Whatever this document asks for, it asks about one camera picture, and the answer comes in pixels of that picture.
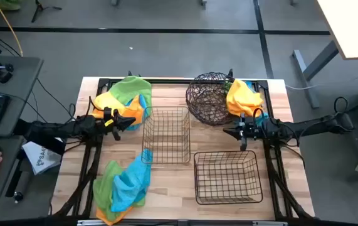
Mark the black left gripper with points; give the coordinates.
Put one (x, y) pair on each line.
(116, 126)

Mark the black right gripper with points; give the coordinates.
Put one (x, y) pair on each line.
(254, 133)

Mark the orange microfiber towel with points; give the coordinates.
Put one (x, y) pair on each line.
(136, 113)
(109, 219)

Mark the yellow microfiber towel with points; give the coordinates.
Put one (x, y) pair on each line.
(109, 102)
(243, 99)

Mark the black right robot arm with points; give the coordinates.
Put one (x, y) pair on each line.
(307, 127)

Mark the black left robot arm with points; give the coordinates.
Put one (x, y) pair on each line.
(56, 128)

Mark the yellow tape tag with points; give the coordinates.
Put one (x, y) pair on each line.
(109, 122)

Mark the black metal beam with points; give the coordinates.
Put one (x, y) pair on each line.
(48, 146)

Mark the white printed paper bag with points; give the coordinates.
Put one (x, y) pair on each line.
(40, 158)

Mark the grey table leg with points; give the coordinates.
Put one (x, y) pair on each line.
(319, 61)

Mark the grey side desk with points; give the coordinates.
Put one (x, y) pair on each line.
(18, 81)

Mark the grey furniture foot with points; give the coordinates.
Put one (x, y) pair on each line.
(293, 2)
(203, 2)
(115, 2)

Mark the black round knob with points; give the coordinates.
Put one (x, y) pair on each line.
(18, 196)

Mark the black tripod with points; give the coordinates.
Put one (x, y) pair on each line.
(39, 7)

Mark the white table top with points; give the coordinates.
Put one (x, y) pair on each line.
(354, 25)

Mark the green cloth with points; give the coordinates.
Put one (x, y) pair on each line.
(9, 3)

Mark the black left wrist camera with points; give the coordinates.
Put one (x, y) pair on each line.
(107, 113)

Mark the black aluminium table frame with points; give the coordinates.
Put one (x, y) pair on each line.
(103, 83)

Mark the silver metal bracket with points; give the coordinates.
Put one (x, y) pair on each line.
(94, 223)
(269, 223)

